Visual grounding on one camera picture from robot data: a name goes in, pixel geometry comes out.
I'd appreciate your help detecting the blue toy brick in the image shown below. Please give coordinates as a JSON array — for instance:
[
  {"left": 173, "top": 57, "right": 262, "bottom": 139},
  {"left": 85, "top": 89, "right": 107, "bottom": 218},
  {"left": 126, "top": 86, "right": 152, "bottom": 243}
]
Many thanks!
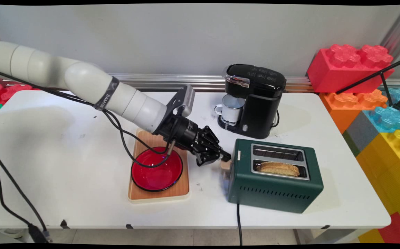
[{"left": 362, "top": 87, "right": 400, "bottom": 133}]

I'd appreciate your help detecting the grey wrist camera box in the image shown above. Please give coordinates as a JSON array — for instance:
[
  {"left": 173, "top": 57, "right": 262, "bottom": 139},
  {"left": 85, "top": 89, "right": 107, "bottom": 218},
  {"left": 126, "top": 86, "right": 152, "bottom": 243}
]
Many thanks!
[{"left": 179, "top": 84, "right": 196, "bottom": 118}]

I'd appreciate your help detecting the grey velcro arm strap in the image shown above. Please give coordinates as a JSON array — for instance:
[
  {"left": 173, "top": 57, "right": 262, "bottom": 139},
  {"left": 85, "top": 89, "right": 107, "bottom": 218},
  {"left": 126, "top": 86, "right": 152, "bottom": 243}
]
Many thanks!
[{"left": 94, "top": 76, "right": 120, "bottom": 112}]

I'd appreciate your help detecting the green two-slot toaster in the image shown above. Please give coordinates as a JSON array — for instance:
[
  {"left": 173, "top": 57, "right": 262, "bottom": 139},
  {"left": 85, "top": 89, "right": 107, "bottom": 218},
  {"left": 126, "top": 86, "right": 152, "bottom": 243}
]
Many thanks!
[{"left": 227, "top": 139, "right": 324, "bottom": 214}]

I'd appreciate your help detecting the black tripod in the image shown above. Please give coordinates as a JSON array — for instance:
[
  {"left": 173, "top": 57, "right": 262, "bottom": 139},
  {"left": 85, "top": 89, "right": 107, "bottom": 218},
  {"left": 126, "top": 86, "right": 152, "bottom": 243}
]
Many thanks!
[{"left": 335, "top": 55, "right": 400, "bottom": 112}]

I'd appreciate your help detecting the small red toy brick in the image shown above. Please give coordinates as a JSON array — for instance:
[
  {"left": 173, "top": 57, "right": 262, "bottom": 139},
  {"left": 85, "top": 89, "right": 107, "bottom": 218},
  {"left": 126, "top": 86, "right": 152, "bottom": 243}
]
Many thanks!
[{"left": 378, "top": 212, "right": 400, "bottom": 245}]

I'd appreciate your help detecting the black toaster power cord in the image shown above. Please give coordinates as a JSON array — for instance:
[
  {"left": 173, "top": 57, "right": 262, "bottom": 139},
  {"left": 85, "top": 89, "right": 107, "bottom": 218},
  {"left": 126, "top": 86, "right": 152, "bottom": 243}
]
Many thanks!
[{"left": 236, "top": 203, "right": 244, "bottom": 245}]

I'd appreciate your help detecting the black camera mounting bracket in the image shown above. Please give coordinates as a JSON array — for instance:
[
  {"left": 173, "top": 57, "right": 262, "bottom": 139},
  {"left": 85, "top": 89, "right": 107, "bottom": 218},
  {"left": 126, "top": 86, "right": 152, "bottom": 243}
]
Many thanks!
[{"left": 165, "top": 87, "right": 187, "bottom": 118}]

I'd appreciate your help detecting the aluminium corner post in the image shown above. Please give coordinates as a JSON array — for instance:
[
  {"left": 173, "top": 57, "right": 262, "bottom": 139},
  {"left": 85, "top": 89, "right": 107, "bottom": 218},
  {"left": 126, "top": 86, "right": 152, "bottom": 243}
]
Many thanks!
[{"left": 380, "top": 5, "right": 400, "bottom": 60}]

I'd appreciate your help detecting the toasted bread slice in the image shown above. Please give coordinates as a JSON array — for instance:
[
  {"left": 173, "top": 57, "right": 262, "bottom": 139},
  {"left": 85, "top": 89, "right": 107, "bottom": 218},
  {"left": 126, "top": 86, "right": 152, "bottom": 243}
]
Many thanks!
[{"left": 256, "top": 162, "right": 301, "bottom": 177}]

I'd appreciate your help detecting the black coffee machine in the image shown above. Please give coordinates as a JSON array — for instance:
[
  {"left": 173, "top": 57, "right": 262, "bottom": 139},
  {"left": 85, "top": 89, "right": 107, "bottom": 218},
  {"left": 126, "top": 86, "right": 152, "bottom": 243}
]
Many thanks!
[{"left": 217, "top": 63, "right": 287, "bottom": 140}]

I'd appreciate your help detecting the black cable with metal plug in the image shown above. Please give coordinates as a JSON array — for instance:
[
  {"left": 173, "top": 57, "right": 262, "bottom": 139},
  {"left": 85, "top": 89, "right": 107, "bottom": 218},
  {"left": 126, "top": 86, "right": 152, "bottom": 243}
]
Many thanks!
[{"left": 0, "top": 142, "right": 53, "bottom": 243}]

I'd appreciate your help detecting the orange toy brick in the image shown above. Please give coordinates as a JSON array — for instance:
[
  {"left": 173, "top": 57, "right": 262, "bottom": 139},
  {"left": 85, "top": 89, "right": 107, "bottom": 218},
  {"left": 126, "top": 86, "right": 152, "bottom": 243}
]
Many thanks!
[{"left": 319, "top": 89, "right": 389, "bottom": 134}]

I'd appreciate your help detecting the wooden serving tray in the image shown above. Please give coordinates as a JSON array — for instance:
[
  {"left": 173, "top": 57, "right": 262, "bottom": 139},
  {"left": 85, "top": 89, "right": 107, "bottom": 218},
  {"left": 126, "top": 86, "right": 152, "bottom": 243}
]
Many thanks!
[{"left": 128, "top": 127, "right": 190, "bottom": 203}]

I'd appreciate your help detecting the grey metal table leg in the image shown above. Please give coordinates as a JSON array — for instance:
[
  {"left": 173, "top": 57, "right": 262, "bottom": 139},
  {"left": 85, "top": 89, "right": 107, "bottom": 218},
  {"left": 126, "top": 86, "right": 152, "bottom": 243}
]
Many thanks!
[{"left": 293, "top": 229, "right": 356, "bottom": 245}]

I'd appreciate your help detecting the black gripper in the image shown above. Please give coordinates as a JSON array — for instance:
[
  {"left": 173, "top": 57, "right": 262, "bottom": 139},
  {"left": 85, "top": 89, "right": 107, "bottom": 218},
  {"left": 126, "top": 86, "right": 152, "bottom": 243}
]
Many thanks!
[{"left": 154, "top": 113, "right": 232, "bottom": 168}]

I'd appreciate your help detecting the aluminium rail along wall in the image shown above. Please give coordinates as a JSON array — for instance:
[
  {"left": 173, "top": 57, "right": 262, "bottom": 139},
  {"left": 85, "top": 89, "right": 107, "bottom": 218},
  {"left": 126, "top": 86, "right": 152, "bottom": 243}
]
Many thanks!
[{"left": 0, "top": 73, "right": 400, "bottom": 93}]

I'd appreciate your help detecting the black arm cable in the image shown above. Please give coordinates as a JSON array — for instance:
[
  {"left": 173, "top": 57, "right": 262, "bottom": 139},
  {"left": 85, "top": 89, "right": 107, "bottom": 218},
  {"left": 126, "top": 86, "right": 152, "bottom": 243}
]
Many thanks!
[{"left": 0, "top": 68, "right": 177, "bottom": 169}]

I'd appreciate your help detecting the white enamel mug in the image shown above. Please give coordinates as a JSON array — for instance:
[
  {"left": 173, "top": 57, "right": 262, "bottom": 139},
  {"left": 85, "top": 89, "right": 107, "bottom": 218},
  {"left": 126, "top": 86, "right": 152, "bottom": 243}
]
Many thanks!
[{"left": 214, "top": 94, "right": 246, "bottom": 123}]

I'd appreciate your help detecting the large yellow toy brick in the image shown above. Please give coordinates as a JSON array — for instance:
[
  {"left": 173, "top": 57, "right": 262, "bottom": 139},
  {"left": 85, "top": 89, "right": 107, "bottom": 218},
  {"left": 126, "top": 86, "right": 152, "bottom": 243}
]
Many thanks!
[{"left": 355, "top": 129, "right": 400, "bottom": 233}]

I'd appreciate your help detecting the large red toy brick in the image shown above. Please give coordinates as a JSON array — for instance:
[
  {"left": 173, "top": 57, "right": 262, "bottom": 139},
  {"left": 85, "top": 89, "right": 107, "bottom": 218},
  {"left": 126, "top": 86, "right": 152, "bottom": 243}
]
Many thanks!
[{"left": 306, "top": 44, "right": 395, "bottom": 93}]

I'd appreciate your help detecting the red bowl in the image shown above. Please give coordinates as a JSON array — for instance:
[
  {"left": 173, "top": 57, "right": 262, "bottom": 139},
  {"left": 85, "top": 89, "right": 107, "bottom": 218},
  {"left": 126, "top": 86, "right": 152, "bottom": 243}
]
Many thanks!
[{"left": 131, "top": 146, "right": 184, "bottom": 192}]

